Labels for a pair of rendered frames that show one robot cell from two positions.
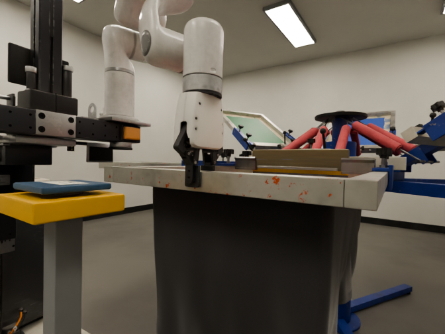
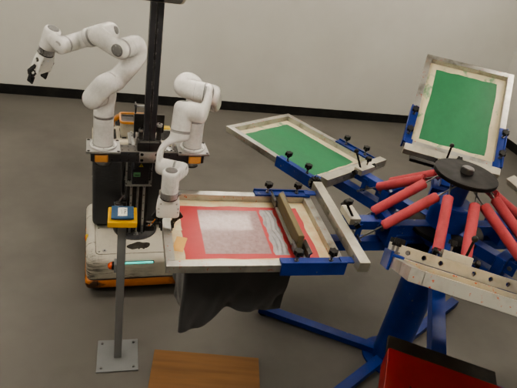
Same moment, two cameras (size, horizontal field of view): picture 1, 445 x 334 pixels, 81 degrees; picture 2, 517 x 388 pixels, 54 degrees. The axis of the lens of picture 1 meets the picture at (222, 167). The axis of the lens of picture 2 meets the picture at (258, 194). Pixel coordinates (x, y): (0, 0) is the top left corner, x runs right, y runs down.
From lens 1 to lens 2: 2.04 m
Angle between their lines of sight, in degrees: 47
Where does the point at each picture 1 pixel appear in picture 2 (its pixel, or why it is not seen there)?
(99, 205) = (127, 225)
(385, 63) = not seen: outside the picture
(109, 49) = not seen: hidden behind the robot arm
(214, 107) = (170, 204)
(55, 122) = (148, 156)
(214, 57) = (168, 189)
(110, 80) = not seen: hidden behind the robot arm
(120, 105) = (188, 143)
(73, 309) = (122, 248)
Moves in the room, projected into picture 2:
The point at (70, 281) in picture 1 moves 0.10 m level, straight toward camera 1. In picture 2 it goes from (121, 240) to (111, 252)
